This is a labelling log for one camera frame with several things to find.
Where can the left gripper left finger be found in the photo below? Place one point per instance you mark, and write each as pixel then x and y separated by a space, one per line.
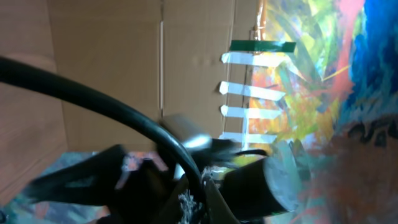
pixel 91 182

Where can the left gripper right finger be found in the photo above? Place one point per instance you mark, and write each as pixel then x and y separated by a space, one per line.
pixel 217 209

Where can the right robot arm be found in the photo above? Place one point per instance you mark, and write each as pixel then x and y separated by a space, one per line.
pixel 259 189

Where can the cardboard backdrop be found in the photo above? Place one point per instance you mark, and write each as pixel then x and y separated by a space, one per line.
pixel 160 57

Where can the colourful painted cloth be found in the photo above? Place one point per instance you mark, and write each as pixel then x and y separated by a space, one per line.
pixel 343 72

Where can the green tape strip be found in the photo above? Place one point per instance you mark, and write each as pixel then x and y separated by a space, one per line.
pixel 262 46

